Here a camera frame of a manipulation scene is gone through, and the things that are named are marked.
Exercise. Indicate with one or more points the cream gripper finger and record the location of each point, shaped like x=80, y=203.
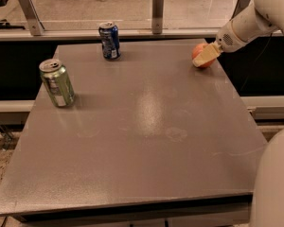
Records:
x=215, y=48

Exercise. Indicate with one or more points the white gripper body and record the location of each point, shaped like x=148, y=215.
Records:
x=227, y=41

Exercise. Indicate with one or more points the right metal railing bracket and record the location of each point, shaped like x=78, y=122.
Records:
x=240, y=6

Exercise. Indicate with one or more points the metal railing bracket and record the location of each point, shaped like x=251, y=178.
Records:
x=157, y=16
x=240, y=6
x=34, y=24

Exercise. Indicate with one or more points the blue soda can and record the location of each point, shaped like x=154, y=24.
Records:
x=108, y=33

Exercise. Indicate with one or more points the red apple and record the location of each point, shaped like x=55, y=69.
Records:
x=201, y=56

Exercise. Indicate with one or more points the left metal railing bracket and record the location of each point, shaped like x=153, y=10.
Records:
x=34, y=24

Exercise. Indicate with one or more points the green soda can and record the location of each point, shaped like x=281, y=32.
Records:
x=57, y=82

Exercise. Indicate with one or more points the middle metal railing bracket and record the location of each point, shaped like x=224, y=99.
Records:
x=157, y=16

